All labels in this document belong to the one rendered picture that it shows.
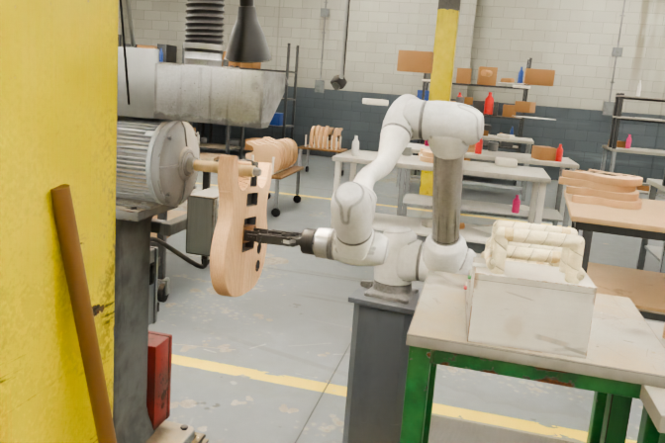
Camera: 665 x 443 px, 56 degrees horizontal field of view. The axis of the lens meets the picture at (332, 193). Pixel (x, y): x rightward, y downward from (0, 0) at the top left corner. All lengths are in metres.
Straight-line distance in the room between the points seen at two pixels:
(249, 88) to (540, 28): 11.33
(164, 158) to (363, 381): 1.27
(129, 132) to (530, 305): 1.16
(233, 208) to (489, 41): 11.18
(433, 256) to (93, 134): 1.68
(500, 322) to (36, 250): 1.07
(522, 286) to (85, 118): 1.04
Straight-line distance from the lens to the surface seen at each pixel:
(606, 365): 1.58
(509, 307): 1.52
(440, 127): 2.05
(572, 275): 1.53
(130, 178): 1.82
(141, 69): 1.82
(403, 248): 2.40
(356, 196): 1.58
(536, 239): 1.50
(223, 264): 1.72
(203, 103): 1.64
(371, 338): 2.49
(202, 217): 2.07
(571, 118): 12.73
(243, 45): 1.80
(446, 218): 2.26
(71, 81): 0.82
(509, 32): 12.70
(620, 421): 2.06
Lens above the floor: 1.51
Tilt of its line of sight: 10 degrees down
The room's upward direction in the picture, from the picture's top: 4 degrees clockwise
